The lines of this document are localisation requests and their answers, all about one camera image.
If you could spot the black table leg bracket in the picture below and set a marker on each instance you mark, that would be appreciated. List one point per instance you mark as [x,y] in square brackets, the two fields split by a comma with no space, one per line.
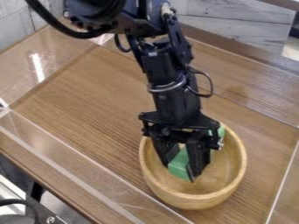
[40,212]

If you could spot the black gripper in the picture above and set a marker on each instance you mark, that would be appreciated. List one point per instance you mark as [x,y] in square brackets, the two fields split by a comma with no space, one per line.
[178,121]

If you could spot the clear acrylic front wall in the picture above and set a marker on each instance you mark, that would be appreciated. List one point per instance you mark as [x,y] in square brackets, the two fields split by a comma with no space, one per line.
[104,198]

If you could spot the green rectangular block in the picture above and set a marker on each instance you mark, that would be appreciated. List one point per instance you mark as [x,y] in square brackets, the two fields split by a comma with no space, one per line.
[178,166]

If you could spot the brown wooden bowl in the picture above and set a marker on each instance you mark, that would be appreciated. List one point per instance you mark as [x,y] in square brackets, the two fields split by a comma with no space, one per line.
[212,187]

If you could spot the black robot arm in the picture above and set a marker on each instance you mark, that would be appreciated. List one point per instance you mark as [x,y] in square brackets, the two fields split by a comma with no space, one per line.
[147,22]

